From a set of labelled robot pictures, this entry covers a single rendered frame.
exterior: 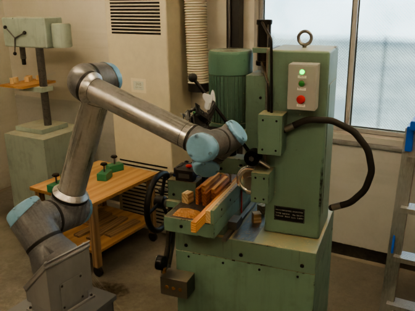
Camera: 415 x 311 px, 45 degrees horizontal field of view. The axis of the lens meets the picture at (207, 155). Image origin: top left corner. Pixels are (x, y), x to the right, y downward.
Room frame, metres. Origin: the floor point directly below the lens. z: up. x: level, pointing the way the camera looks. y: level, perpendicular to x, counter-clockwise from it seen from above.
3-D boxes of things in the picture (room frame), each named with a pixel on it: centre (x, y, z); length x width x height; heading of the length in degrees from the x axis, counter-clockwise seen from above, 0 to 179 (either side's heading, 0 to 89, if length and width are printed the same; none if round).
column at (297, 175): (1.89, -0.37, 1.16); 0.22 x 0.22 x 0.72; 68
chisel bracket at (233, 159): (1.99, -0.11, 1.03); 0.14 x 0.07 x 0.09; 68
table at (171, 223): (2.03, 0.01, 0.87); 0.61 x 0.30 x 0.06; 158
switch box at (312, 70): (1.75, -0.34, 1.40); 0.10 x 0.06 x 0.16; 68
